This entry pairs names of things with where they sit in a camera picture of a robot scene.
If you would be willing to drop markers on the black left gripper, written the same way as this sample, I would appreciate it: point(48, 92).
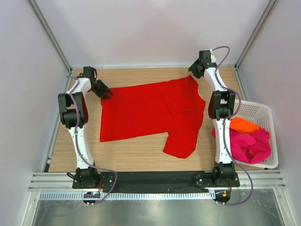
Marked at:
point(104, 89)

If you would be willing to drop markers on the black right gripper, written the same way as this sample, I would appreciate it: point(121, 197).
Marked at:
point(193, 68)

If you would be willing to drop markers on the red t shirt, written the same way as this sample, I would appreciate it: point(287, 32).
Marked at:
point(174, 107)

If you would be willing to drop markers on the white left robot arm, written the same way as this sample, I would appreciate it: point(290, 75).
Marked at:
point(74, 116)

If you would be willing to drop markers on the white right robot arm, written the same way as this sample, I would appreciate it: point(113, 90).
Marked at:
point(220, 110)

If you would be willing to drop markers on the orange t shirt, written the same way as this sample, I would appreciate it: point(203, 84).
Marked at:
point(243, 126)

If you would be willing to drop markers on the white perforated laundry basket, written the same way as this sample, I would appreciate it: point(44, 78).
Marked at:
point(261, 115)

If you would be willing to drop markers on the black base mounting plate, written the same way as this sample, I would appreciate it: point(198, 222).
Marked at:
point(157, 182)

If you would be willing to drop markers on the pink t shirt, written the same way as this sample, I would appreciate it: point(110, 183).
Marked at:
point(250, 148)

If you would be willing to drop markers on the right rear frame post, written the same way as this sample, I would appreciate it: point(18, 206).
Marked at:
point(256, 31)

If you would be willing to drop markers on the frame post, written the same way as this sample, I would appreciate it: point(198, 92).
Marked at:
point(256, 31)
point(45, 26)

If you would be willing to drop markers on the left rear frame post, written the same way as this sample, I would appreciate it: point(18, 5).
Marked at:
point(45, 26)

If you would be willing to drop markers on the white slotted cable duct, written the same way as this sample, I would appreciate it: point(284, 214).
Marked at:
point(92, 195)

